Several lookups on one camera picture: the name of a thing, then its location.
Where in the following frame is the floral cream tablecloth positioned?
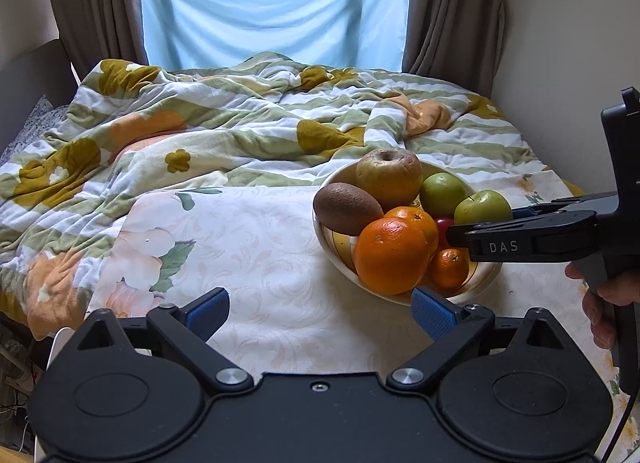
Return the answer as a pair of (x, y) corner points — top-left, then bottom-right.
(87, 170), (632, 460)

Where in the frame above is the green apple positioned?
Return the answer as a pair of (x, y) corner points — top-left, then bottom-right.
(418, 172), (474, 218)
(453, 190), (515, 227)

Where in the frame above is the black cable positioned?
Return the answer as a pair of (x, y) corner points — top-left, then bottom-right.
(597, 391), (635, 463)

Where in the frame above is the cream bowl with duck print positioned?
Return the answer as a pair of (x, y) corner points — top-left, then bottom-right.
(312, 159), (504, 300)

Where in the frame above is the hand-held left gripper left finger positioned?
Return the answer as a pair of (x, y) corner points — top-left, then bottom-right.
(77, 287), (255, 392)

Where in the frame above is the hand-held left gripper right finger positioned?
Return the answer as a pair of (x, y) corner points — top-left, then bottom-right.
(386, 287), (563, 392)

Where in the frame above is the person's right hand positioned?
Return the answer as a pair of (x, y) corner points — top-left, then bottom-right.
(565, 263), (640, 352)

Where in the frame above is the striped flower print blanket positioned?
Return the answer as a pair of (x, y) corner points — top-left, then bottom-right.
(0, 50), (584, 340)

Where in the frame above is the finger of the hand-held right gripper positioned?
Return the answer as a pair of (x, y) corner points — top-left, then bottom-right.
(512, 192), (622, 218)
(446, 210), (598, 248)

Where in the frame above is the grey headboard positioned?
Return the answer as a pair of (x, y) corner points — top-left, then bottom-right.
(0, 37), (77, 152)

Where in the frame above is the small mandarin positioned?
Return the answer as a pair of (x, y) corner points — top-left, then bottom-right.
(427, 247), (471, 294)

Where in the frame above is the small red plum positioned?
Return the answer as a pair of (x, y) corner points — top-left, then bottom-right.
(433, 216), (456, 249)

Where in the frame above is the light blue window sheet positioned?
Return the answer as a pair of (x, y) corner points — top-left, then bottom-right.
(137, 0), (415, 72)

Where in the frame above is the wrinkled yellow apple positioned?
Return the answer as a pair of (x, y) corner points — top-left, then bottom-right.
(355, 147), (424, 214)

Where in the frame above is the medium dark orange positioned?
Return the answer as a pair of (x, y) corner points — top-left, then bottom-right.
(384, 206), (441, 259)

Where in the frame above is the brown kiwi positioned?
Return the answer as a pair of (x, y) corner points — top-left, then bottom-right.
(313, 182), (385, 238)

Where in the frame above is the grey patterned bed sheet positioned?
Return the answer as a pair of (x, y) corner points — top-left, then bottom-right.
(0, 95), (69, 167)

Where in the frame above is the large bright orange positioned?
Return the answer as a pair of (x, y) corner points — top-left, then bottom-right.
(353, 217), (432, 297)

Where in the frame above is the brown curtain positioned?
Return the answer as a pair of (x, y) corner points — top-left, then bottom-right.
(42, 0), (152, 77)
(402, 0), (512, 97)

